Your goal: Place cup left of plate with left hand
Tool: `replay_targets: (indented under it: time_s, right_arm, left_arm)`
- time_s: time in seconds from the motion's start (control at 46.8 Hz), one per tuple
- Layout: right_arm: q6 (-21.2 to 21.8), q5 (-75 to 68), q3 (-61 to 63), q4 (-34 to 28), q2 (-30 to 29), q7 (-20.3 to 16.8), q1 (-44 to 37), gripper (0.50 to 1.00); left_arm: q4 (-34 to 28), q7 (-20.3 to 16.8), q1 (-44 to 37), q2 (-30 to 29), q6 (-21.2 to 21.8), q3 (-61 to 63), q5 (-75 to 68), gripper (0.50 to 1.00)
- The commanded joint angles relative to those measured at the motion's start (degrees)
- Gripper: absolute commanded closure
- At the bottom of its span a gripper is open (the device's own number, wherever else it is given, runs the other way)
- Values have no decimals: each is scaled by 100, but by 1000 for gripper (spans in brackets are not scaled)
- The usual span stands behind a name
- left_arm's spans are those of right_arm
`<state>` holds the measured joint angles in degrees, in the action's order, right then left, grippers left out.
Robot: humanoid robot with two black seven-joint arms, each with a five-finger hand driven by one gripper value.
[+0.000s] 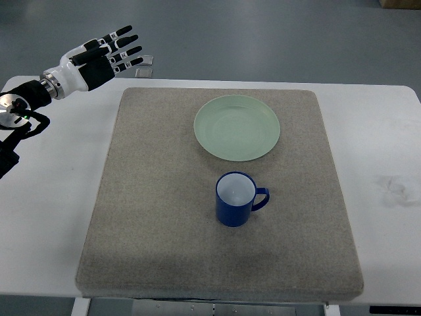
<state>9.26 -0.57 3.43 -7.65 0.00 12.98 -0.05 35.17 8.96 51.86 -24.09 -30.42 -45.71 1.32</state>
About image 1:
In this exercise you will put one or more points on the upper floor socket plate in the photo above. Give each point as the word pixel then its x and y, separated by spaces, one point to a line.
pixel 147 60

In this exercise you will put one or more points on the lower floor socket plate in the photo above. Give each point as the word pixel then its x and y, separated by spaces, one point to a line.
pixel 144 73

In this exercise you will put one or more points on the floor socket plate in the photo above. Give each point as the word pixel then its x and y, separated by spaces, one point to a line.
pixel 144 73
pixel 147 60

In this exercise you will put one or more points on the cardboard box corner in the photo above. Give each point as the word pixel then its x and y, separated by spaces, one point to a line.
pixel 400 4

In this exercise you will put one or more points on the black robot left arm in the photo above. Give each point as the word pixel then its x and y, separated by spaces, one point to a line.
pixel 19 115

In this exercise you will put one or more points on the light green plate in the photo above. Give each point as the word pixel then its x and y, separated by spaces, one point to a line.
pixel 236 128

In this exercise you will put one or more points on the blue mug white inside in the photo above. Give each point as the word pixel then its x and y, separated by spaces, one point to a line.
pixel 237 196

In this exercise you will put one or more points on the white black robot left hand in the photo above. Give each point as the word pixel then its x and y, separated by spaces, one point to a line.
pixel 92 64

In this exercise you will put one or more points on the beige felt mat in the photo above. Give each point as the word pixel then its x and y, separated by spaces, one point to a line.
pixel 173 221

